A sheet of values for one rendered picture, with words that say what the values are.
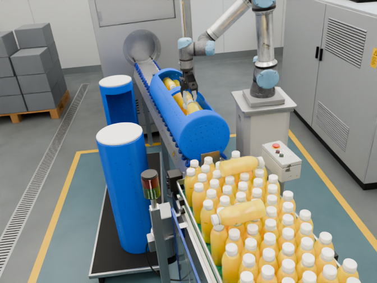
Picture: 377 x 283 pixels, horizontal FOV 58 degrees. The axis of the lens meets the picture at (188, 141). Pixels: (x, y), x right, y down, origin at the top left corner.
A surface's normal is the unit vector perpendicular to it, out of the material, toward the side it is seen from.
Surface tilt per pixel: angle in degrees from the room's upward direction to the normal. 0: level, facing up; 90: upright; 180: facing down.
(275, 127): 90
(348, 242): 0
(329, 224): 0
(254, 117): 90
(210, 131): 90
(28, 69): 90
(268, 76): 100
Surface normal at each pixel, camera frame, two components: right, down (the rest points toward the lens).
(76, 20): 0.10, 0.48
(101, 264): -0.07, -0.87
